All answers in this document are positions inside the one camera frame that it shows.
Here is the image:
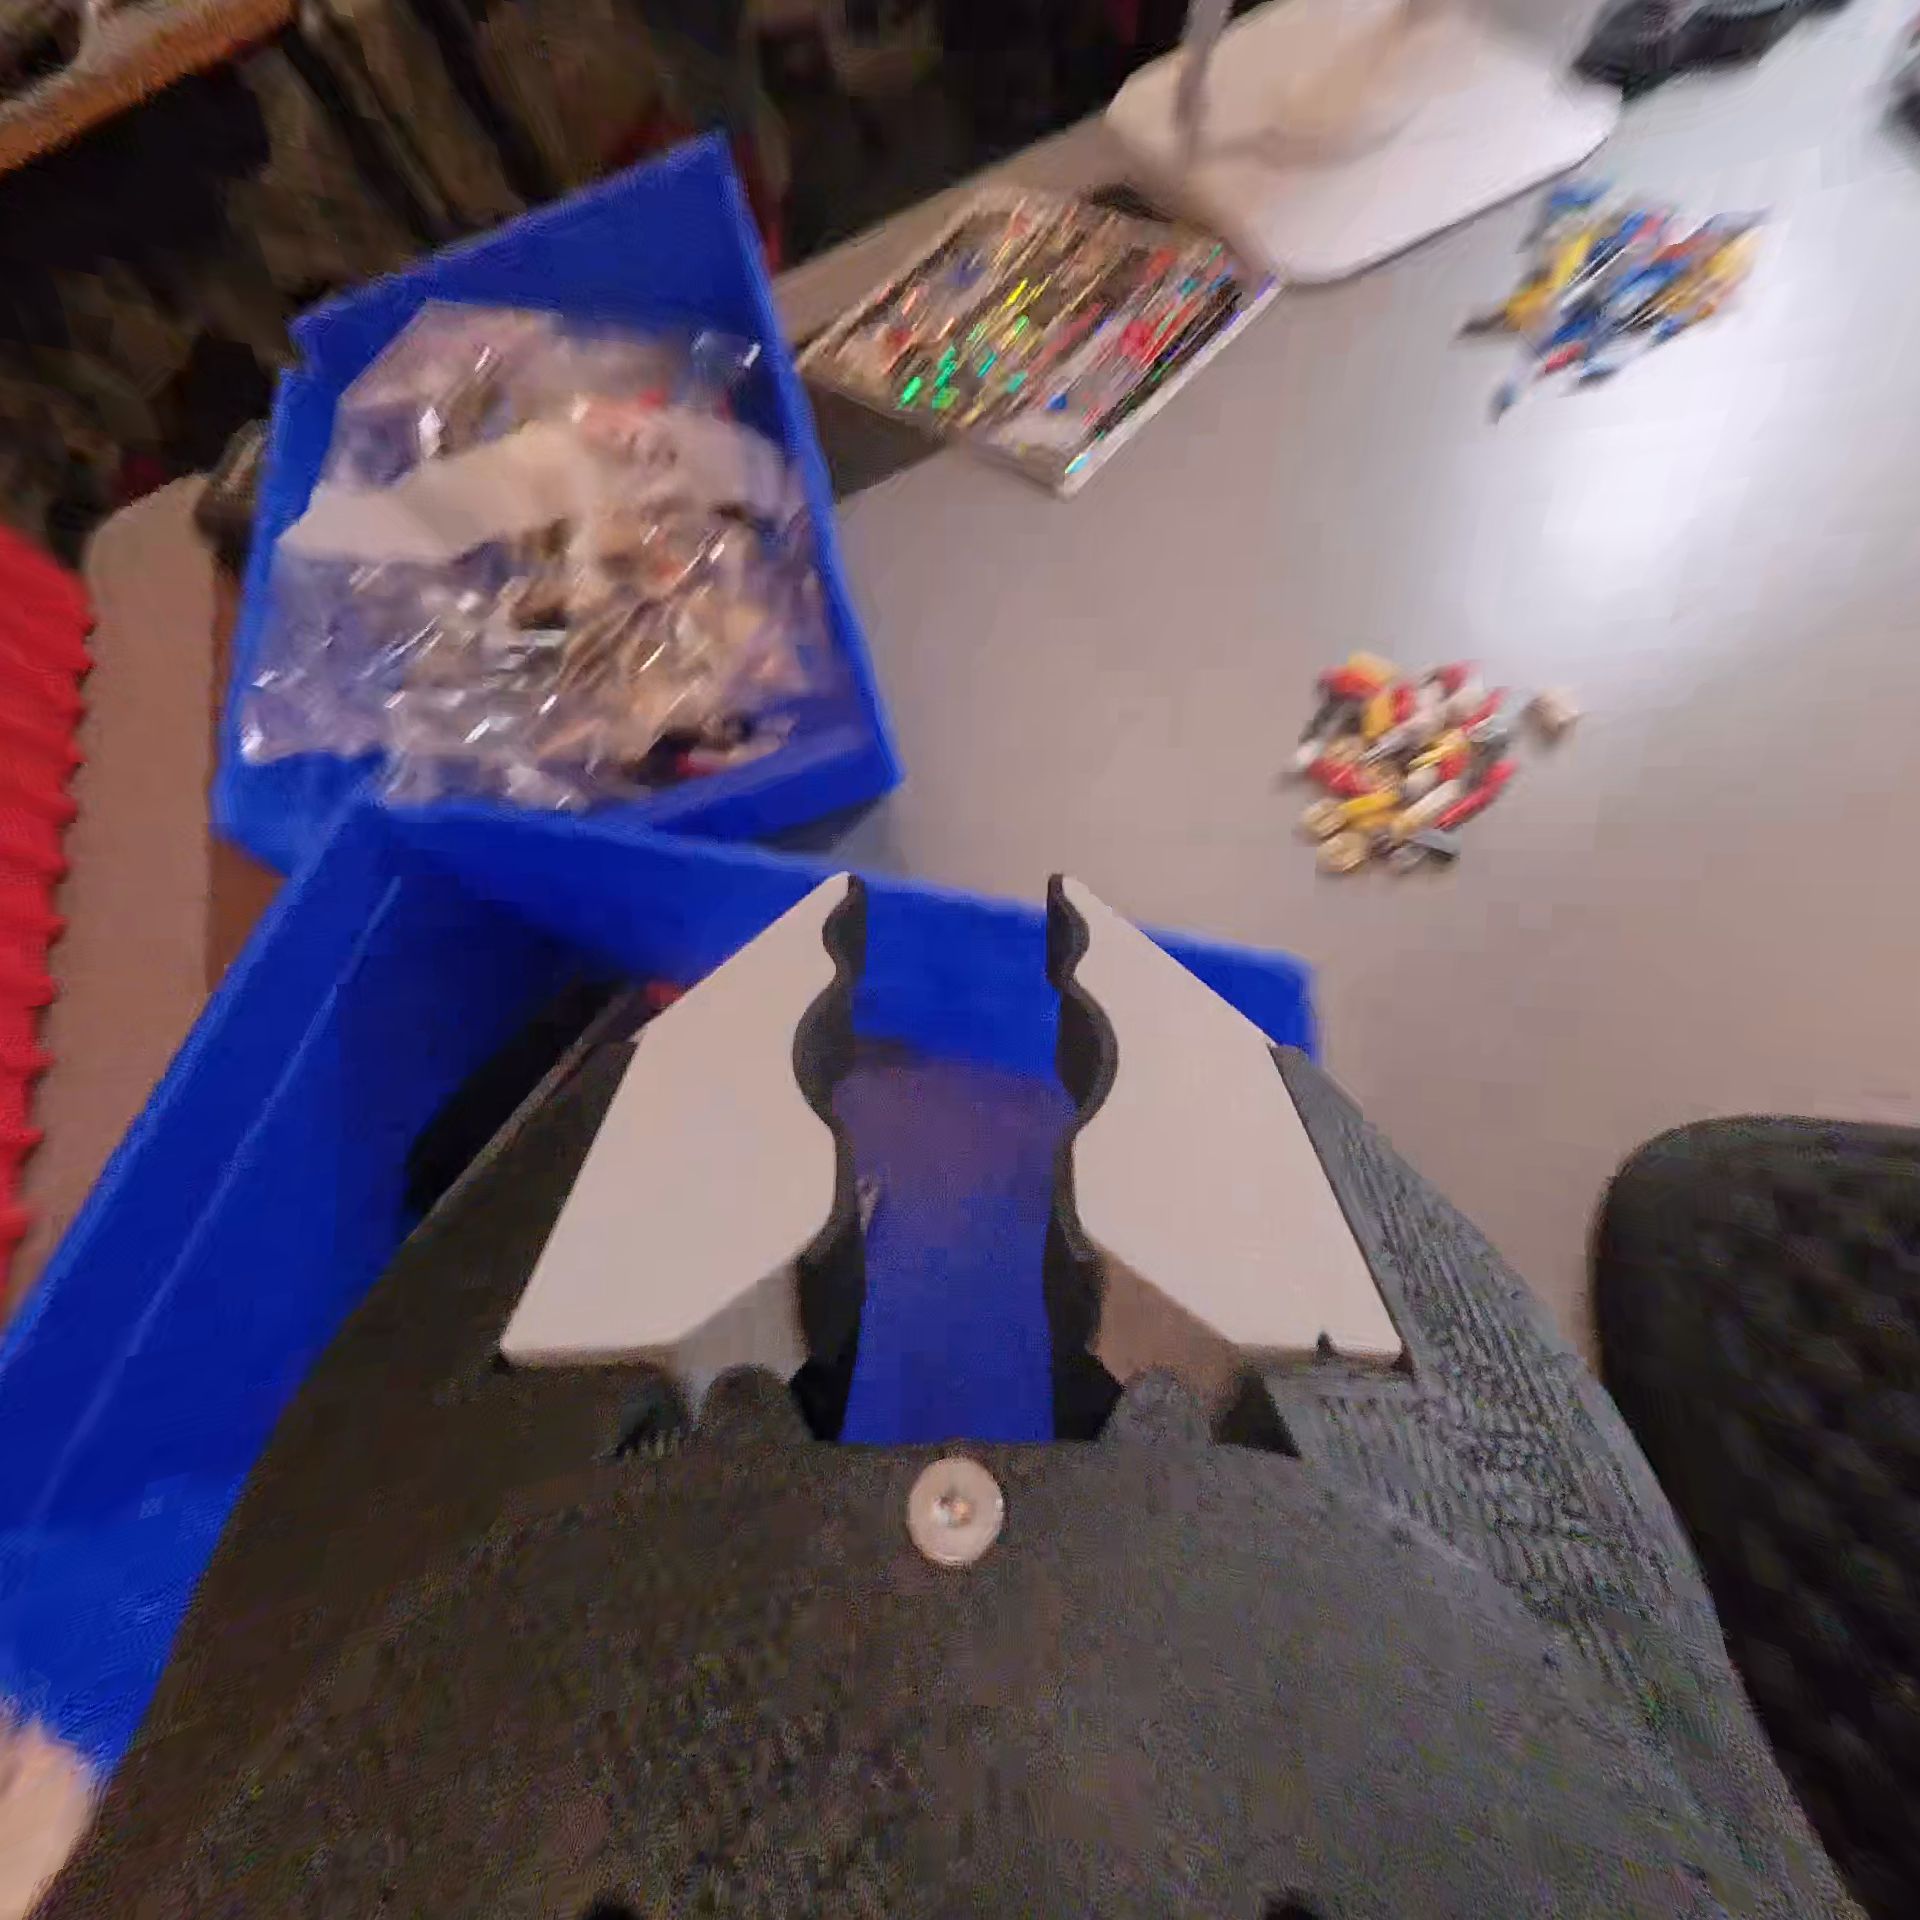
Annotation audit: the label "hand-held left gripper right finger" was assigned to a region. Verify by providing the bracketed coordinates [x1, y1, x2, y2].
[1042, 875, 1406, 1440]

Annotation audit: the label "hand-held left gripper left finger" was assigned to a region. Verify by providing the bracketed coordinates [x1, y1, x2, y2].
[501, 875, 872, 1435]

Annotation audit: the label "pile of red lego pieces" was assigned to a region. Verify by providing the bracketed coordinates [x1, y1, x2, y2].
[1280, 654, 1586, 879]

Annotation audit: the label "shiny lego sticker sheet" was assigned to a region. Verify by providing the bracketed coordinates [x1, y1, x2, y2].
[794, 187, 1285, 497]

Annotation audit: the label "pile of blue lego pieces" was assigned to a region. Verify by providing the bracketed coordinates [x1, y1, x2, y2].
[1463, 179, 1764, 423]

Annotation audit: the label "empty blue plastic bin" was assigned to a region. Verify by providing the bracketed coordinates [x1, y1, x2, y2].
[0, 813, 1321, 1787]

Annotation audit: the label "clear plastic bags of parts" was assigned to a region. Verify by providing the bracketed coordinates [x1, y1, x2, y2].
[240, 301, 859, 813]

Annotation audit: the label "red plastic bin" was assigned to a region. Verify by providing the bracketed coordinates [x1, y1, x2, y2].
[0, 525, 93, 1310]

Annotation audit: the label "blue plastic bin with bags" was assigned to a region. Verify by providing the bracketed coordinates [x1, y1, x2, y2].
[210, 131, 904, 873]

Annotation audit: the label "wooden desk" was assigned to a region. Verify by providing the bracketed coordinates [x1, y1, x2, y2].
[0, 0, 294, 168]

